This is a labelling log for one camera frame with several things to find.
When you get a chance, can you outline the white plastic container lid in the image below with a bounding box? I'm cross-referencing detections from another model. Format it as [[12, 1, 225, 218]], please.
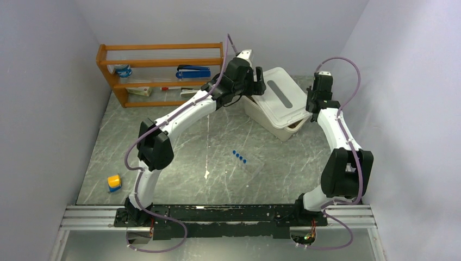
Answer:
[[252, 67, 312, 129]]

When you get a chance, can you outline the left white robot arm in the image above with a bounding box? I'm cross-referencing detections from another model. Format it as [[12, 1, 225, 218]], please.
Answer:
[[124, 57, 266, 226]]

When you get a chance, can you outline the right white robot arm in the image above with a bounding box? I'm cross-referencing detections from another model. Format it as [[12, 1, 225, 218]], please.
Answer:
[[293, 71, 374, 225]]

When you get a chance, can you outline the beige plastic bin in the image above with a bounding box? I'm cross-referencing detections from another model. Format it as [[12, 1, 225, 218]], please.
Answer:
[[242, 97, 310, 142]]

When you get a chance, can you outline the orange wooden shelf rack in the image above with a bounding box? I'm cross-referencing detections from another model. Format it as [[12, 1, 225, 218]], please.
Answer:
[[96, 42, 225, 108]]

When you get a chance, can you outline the blue stapler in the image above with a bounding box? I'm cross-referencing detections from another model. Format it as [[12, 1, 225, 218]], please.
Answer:
[[176, 65, 211, 79]]

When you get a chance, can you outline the red white marker pen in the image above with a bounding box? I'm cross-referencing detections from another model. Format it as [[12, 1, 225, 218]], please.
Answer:
[[161, 86, 182, 91]]

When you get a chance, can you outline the small white green box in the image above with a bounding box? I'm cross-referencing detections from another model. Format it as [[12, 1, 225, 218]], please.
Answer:
[[126, 86, 152, 97]]

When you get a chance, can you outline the blue yellow small object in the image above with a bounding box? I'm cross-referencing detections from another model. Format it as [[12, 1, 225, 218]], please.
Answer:
[[107, 174, 122, 192]]

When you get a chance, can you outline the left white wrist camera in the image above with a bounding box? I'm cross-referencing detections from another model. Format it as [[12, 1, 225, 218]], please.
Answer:
[[236, 49, 253, 67]]

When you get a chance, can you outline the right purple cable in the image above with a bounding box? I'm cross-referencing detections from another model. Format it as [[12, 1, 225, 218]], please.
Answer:
[[295, 56, 364, 251]]

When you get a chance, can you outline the purple cable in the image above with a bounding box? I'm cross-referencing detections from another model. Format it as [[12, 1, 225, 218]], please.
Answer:
[[295, 56, 364, 251], [124, 34, 239, 253]]

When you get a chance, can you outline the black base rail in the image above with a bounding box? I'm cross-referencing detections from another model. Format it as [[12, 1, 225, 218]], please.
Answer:
[[113, 203, 327, 240]]

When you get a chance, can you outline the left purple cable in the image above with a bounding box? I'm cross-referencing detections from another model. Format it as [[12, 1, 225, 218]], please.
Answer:
[[124, 34, 239, 253]]

